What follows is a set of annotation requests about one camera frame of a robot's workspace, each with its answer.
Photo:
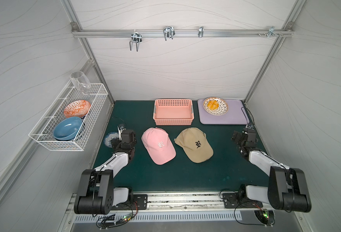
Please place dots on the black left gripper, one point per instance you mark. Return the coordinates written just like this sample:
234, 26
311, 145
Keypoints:
122, 144

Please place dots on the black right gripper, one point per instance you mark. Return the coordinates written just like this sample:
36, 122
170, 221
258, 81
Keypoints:
239, 139

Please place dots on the pink baseball cap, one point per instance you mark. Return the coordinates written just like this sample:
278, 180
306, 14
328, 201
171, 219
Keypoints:
158, 145

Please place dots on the beige baseball cap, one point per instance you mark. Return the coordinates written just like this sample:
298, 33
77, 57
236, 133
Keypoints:
195, 144

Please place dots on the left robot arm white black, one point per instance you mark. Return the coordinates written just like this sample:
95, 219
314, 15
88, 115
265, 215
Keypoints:
96, 193

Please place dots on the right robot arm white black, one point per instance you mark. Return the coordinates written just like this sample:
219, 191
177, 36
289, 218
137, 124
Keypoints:
287, 188

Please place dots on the blue white patterned small bowl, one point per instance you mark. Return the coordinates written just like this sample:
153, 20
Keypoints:
107, 139

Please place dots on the lilac plastic tray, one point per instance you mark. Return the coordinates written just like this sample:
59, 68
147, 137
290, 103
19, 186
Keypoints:
236, 114

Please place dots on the white speckled plate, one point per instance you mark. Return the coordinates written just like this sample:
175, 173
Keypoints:
223, 107

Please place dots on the green table mat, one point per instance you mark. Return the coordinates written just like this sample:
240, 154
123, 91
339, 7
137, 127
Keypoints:
226, 169

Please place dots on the yellow bread roll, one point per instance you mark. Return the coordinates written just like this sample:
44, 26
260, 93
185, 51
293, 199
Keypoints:
213, 104

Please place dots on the orange patterned bowl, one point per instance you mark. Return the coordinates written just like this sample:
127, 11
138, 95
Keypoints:
77, 108

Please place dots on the blue ceramic bowl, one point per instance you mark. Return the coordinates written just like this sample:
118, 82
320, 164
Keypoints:
67, 129

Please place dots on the pink perforated plastic basket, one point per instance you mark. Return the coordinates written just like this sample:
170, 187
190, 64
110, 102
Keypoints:
173, 112

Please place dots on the clear drinking glass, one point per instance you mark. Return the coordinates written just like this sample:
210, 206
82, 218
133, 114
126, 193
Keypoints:
81, 82

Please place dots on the metal double hook left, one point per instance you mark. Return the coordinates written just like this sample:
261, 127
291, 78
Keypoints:
136, 39

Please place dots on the metal double hook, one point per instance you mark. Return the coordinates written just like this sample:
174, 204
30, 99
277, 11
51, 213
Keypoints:
136, 39
168, 32

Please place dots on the metal hook right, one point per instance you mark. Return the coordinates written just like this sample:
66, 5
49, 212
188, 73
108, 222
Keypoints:
270, 33

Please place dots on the metal single hook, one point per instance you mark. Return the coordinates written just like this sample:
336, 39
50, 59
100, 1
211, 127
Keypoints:
200, 31

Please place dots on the metal double hook middle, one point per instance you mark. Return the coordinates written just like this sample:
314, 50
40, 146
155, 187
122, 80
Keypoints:
168, 32

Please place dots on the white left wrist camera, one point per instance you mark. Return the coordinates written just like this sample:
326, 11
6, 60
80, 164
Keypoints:
121, 128

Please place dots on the white wire wall basket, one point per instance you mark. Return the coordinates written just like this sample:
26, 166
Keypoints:
42, 133

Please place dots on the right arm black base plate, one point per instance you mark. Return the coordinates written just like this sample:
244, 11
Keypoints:
233, 200

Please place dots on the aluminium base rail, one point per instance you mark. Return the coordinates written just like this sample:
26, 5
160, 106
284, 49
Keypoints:
192, 201

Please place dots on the aluminium top rail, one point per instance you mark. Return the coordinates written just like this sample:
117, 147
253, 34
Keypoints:
193, 33

